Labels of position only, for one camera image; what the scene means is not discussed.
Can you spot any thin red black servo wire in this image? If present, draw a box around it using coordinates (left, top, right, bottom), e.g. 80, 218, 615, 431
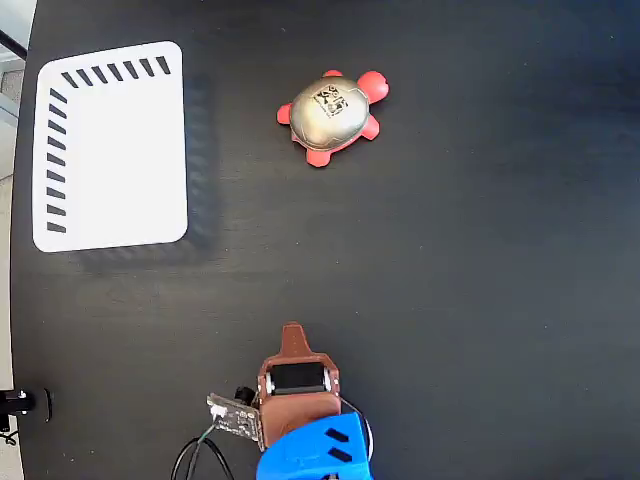
339, 395, 375, 461

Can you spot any red turtle toy silver shell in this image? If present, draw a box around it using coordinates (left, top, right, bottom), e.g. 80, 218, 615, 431
276, 69, 391, 168

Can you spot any black table clamp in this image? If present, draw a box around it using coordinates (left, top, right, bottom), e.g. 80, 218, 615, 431
0, 386, 55, 433

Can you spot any bare circuit board camera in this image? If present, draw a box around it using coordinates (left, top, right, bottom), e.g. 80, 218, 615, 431
205, 385, 265, 446

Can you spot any black camera cable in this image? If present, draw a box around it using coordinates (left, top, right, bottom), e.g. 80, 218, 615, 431
169, 423, 236, 480

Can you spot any black diagonal bar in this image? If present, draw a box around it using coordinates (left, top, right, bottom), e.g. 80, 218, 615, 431
0, 28, 29, 59

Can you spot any white rectangular tray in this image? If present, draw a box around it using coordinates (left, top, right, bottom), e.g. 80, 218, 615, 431
31, 40, 189, 253

